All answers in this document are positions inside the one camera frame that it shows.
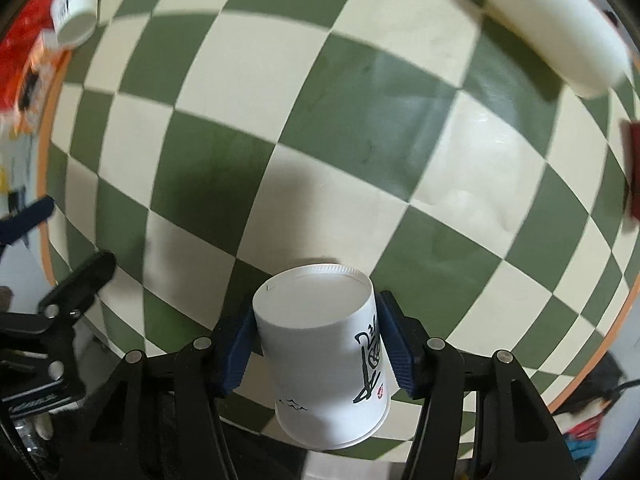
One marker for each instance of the white paper cup black print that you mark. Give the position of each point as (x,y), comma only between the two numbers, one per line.
(320,350)

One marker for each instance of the green checkered mat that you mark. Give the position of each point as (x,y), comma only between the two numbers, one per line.
(350,135)

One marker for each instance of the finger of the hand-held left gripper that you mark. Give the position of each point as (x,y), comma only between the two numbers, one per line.
(82,280)
(27,220)

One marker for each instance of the red orange packet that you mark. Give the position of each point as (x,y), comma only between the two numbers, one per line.
(27,45)

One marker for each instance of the red object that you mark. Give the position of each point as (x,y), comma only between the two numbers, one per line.
(633,170)

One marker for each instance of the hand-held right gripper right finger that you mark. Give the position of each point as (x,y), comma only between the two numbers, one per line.
(398,352)

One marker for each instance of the red and blue packet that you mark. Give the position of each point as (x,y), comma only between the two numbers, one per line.
(585,437)

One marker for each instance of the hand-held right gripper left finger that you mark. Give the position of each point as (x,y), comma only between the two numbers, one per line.
(234,360)

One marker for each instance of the white cylinder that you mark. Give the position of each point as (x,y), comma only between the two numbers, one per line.
(555,25)

